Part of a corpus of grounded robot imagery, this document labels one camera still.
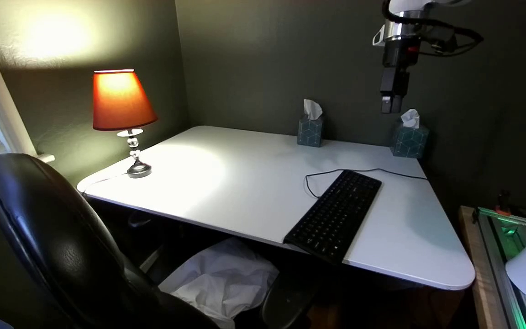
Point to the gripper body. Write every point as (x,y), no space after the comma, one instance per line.
(397,64)

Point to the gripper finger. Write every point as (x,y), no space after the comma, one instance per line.
(386,105)
(397,104)

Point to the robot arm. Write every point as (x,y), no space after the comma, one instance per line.
(404,32)

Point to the black computer keyboard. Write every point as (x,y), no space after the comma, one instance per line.
(336,214)

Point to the teal tissue box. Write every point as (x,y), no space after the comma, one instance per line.
(310,131)
(409,140)

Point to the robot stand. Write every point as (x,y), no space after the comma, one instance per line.
(484,274)

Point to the white plastic bag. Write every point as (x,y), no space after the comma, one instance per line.
(222,278)

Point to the table lamp with orange shade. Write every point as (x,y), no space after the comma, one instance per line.
(121,100)

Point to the black leather office chair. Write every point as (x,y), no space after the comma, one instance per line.
(57,246)

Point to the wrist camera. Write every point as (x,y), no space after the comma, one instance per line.
(441,42)

